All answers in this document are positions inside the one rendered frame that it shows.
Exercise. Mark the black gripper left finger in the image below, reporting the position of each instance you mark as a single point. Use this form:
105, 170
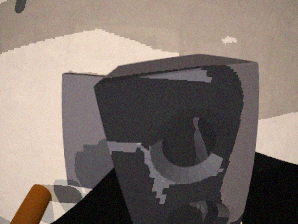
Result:
103, 205

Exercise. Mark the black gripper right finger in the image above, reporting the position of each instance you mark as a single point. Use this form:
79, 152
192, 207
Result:
273, 192

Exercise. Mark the brown cylinder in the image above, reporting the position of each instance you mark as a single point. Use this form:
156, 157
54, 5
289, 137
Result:
33, 207

